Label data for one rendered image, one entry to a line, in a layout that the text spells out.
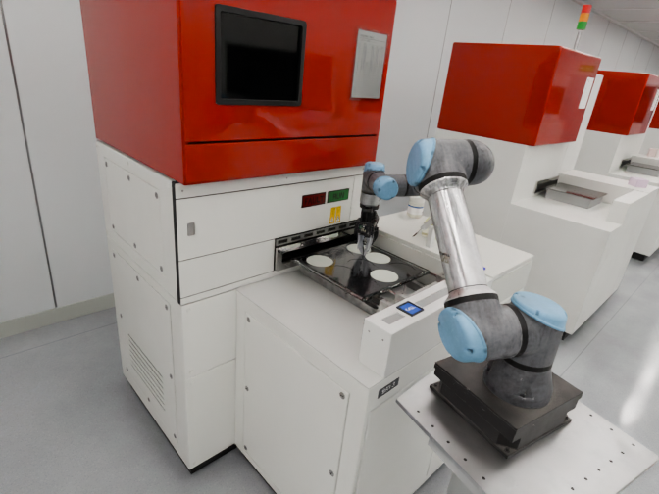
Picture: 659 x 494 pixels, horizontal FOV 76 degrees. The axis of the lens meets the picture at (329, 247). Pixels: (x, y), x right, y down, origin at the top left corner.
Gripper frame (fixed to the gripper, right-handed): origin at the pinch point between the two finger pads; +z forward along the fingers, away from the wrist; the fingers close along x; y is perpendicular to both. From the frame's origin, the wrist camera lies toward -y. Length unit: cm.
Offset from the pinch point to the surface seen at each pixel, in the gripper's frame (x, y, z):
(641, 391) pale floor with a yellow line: 159, -91, 91
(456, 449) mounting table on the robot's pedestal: 39, 77, 9
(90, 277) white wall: -171, -32, 67
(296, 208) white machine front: -24.9, 12.0, -16.5
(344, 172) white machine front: -13.1, -8.4, -27.6
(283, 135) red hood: -26, 24, -44
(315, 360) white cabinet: -1, 55, 13
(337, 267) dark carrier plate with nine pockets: -6.1, 16.2, 1.4
